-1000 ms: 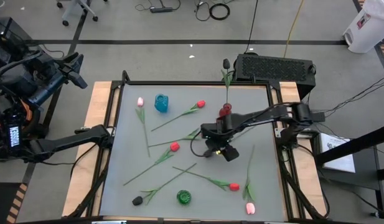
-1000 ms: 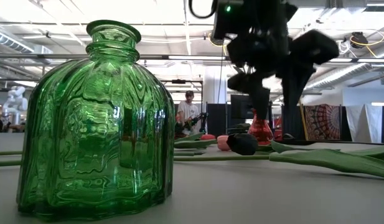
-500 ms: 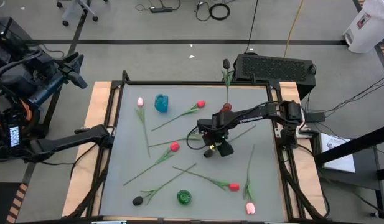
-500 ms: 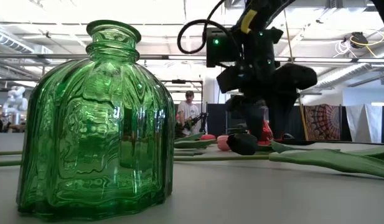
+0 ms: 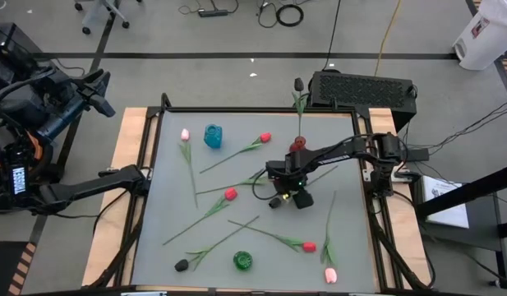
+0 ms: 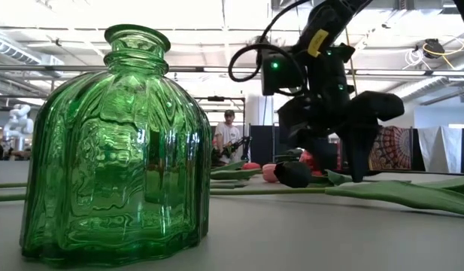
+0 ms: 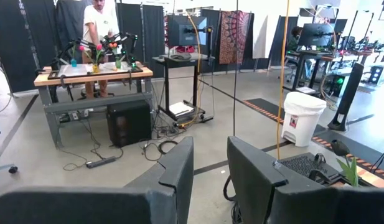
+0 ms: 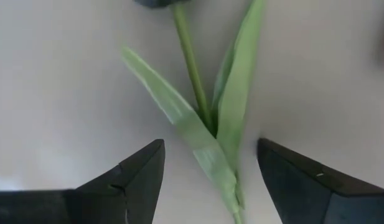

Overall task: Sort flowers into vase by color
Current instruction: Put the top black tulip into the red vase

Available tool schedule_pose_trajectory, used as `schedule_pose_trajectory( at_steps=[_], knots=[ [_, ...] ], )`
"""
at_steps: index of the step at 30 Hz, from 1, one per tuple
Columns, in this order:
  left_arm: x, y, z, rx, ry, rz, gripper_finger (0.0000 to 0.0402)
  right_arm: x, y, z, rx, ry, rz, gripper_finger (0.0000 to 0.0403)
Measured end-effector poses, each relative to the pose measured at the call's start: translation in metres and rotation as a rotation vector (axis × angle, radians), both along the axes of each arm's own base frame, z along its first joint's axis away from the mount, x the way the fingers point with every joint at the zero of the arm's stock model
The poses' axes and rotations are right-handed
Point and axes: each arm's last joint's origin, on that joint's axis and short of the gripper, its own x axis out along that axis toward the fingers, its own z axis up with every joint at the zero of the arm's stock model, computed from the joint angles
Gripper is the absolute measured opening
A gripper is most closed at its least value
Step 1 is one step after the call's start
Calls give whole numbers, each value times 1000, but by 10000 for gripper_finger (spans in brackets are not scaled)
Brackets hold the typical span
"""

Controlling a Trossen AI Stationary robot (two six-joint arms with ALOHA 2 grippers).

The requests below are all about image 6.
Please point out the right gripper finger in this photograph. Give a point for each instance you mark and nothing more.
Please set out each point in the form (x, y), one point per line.
(308, 145)
(361, 147)

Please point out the black background robot arm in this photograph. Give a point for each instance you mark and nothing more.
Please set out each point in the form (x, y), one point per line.
(241, 145)

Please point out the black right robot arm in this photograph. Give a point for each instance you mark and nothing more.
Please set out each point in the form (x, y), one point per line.
(329, 19)

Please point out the red glass vase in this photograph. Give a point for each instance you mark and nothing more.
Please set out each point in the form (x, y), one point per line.
(308, 161)

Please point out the green glass vase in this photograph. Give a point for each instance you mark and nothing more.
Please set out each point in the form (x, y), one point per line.
(115, 150)

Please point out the patterned tapestry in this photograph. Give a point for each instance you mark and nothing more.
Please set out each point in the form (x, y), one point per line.
(391, 148)

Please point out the black partition panel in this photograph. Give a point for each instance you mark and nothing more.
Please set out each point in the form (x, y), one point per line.
(261, 145)

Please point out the white hanging cloth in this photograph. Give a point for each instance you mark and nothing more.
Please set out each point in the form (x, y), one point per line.
(440, 148)

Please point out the person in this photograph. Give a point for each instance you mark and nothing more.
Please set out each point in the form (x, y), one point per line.
(228, 135)

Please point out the long horizontal metal bar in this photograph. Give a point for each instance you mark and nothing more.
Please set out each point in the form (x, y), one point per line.
(66, 68)

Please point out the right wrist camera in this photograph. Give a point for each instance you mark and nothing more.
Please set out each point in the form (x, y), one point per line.
(280, 75)

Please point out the silver ventilation duct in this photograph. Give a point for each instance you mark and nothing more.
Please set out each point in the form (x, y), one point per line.
(13, 49)

